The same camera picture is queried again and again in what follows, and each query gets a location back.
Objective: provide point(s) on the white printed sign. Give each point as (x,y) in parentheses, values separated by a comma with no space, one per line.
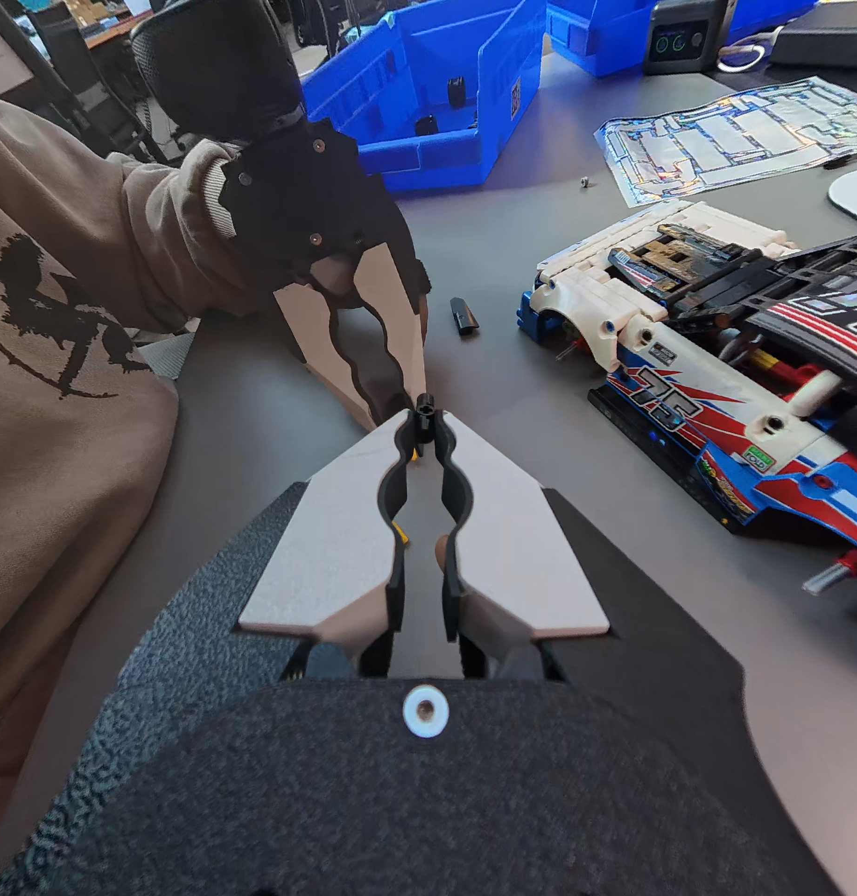
(1,63)

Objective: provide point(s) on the person's beige hoodie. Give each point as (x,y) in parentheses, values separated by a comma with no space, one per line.
(50,490)

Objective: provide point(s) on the holographic sticker sheet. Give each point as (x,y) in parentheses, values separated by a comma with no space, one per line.
(736,133)

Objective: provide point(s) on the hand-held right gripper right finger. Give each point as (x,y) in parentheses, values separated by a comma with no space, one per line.
(526,560)

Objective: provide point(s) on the person's right hand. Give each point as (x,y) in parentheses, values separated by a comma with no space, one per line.
(441,553)

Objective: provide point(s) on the black toy clip piece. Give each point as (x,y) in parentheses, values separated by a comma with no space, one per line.
(463,316)

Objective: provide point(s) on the person's left forearm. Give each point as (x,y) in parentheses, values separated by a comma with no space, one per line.
(169,231)

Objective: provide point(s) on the blue plastic bin with divider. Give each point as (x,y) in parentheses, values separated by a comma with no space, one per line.
(428,164)

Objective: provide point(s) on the long blue plastic bin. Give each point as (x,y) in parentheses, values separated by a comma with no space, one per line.
(596,42)

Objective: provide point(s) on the black device with round displays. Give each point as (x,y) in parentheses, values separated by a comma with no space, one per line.
(680,42)

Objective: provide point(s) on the black toy axle connector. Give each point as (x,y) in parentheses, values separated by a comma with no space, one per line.
(425,413)

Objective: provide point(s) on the small black toy part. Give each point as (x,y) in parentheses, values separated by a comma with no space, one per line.
(426,126)
(456,92)

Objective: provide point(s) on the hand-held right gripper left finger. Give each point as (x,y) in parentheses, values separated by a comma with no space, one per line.
(323,560)

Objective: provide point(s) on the black power adapter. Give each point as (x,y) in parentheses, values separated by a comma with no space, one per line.
(827,42)

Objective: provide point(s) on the brick-built toy race car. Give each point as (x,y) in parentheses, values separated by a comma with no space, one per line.
(680,364)

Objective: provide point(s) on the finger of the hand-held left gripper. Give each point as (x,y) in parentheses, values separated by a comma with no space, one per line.
(316,336)
(400,308)

